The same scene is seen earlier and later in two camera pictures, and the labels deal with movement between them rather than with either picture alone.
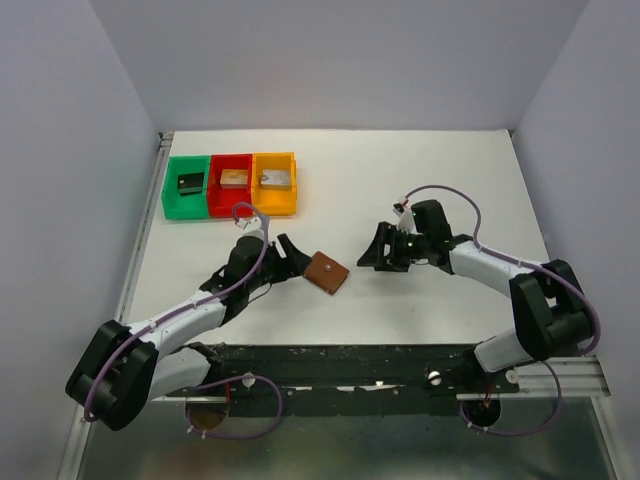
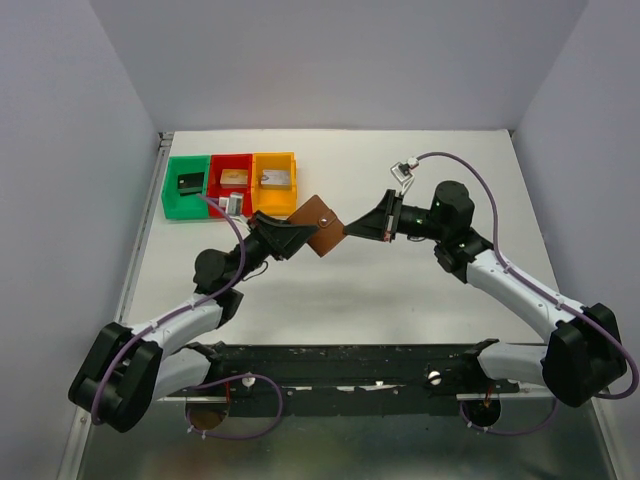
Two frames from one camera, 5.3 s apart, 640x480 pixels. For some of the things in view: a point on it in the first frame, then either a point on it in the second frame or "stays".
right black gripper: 386,233 to 382,222
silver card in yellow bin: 275,177 stays
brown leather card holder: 326,273 to 331,229
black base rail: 358,379 stays
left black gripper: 291,266 to 280,238
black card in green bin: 190,183 stays
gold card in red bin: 234,178 stays
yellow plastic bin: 274,200 stays
